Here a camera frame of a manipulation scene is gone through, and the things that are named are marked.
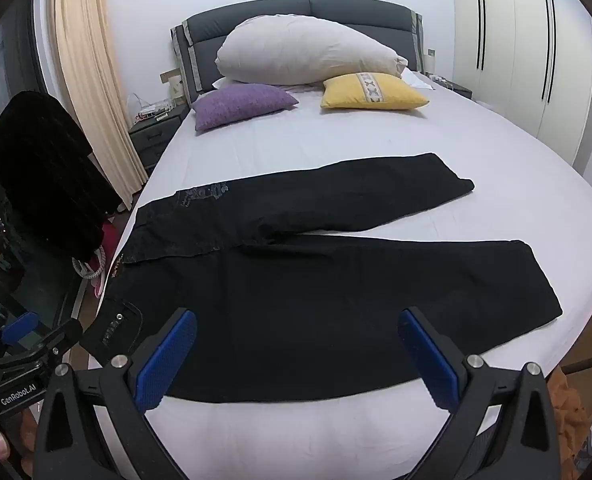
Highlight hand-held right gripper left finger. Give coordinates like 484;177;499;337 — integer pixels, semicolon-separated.
33;307;199;480

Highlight grey padded headboard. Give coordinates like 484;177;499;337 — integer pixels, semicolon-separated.
170;0;425;107

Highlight yellow cushion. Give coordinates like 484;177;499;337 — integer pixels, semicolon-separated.
320;72;431;111

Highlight bed with white sheet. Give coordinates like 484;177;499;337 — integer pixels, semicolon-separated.
86;67;592;480

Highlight purple cushion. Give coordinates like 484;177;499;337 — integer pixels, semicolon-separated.
191;83;300;133

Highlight large white pillow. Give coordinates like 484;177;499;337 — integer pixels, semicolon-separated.
216;11;409;86

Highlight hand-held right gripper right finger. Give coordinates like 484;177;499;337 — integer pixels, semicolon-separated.
397;306;561;480

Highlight cream curtain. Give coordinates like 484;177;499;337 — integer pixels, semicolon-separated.
51;0;149;211

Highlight black pants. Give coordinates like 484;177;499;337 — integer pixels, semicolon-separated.
78;152;564;405

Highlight orange cloth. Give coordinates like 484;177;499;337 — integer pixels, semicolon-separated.
546;365;592;466

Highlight pile of small items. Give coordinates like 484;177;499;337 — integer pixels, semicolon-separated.
131;92;177;123

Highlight black hanging garment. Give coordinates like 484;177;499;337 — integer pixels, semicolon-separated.
0;91;122;263

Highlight flat white pillow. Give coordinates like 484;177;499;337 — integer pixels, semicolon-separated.
400;69;449;92

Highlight dark grey nightstand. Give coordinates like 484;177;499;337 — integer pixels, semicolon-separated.
128;107;189;173
426;74;474;101

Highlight white wardrobe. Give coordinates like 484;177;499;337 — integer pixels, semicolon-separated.
450;0;592;166

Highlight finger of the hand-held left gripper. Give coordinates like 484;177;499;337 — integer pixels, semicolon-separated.
0;311;41;348
26;319;84;361

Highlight pink and white object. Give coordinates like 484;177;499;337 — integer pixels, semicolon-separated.
73;222;119;301

